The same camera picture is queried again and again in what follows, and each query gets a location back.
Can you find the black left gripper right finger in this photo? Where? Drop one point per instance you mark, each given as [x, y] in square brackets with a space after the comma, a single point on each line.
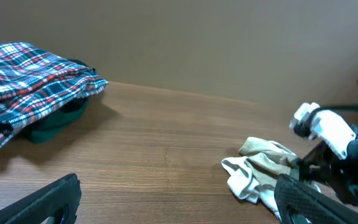
[299, 203]

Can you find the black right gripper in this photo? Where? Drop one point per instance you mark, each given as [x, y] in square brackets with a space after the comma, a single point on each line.
[323, 166]

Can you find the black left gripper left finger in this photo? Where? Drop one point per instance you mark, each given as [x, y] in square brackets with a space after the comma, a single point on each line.
[55, 203]

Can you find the white and tan t-shirt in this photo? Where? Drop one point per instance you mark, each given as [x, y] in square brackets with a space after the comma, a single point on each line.
[254, 174]

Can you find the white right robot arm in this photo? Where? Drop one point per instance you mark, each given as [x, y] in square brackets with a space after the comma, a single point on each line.
[312, 121]

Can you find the dark green folded garment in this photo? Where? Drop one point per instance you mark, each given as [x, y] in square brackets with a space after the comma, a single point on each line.
[54, 119]

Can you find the plaid folded shirt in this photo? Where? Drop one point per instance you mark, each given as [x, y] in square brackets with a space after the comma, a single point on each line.
[26, 81]

